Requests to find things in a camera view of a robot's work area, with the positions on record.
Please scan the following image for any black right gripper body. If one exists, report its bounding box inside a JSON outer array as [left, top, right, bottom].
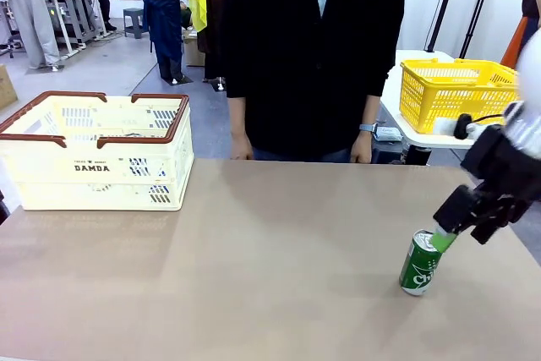
[[459, 123, 541, 202]]

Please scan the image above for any green soda can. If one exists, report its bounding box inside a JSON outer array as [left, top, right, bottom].
[[399, 228, 444, 297]]

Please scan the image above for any person's right forearm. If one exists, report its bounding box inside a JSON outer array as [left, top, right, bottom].
[[227, 96, 249, 136]]

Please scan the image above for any person's left forearm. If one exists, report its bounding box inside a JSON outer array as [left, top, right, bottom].
[[358, 94, 381, 125]]

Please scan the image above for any yellow plastic shopping basket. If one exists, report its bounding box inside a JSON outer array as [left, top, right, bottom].
[[399, 58, 520, 134]]

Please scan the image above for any cream folding basket brown rim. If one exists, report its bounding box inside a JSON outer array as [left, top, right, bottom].
[[0, 90, 195, 212]]

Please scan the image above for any person's left hand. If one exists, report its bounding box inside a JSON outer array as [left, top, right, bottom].
[[350, 130, 375, 164]]

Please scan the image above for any person's right hand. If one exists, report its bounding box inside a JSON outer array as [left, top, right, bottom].
[[230, 132, 255, 161]]

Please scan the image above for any blue white wipes pack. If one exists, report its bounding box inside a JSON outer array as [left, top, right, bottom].
[[374, 126, 403, 143]]

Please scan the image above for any person in orange skirt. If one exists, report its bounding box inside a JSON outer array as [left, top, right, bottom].
[[500, 0, 541, 69]]

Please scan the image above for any white side table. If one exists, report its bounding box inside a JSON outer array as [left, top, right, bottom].
[[379, 50, 521, 150]]

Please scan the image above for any black tripod stand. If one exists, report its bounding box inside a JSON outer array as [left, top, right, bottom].
[[458, 0, 499, 60], [425, 0, 464, 53]]

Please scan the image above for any person in black cardigan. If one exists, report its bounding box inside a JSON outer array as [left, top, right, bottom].
[[219, 0, 406, 163]]

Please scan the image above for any brown cardboard box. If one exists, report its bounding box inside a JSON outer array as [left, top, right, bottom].
[[0, 63, 19, 112], [182, 30, 207, 68]]

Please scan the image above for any mannequin with yellow scarf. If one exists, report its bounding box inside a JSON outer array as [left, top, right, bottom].
[[184, 0, 232, 92]]

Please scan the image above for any mannequin with navy apron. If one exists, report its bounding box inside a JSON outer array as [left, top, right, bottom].
[[129, 0, 194, 85]]

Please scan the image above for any grey plastic stool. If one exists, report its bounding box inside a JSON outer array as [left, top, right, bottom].
[[123, 7, 148, 40]]

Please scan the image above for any grey workshop desk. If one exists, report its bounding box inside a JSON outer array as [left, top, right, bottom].
[[41, 0, 107, 57]]

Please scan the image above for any person in grey trousers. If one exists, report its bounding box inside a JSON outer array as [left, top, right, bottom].
[[0, 0, 63, 71]]

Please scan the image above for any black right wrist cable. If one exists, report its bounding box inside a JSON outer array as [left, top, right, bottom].
[[472, 113, 508, 125]]

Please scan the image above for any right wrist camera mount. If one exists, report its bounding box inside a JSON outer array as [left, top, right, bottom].
[[434, 113, 475, 140]]

